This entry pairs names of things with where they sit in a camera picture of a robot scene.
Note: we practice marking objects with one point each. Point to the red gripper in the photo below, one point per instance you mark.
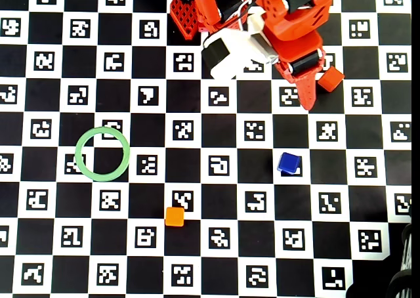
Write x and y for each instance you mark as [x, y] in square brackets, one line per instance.
[304, 62]

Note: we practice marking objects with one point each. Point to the red cube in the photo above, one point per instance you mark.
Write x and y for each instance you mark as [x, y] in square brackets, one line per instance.
[332, 78]

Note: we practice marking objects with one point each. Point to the blue cube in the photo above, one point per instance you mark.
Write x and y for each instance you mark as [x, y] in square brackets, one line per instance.
[288, 162]

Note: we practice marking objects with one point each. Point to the red robot arm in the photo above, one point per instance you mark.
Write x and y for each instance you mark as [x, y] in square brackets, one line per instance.
[210, 2]

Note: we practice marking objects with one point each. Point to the red robot base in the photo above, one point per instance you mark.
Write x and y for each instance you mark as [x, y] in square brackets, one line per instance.
[185, 15]

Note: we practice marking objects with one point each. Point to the orange cube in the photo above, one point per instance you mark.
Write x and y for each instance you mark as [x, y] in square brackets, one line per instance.
[174, 216]

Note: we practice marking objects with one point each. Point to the black flexible tripod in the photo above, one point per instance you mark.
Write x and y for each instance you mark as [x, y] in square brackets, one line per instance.
[405, 262]

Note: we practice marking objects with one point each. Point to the black white marker checkerboard mat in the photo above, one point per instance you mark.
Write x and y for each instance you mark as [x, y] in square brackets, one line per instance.
[229, 278]

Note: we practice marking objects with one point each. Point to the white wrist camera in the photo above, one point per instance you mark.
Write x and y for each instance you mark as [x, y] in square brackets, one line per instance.
[236, 48]

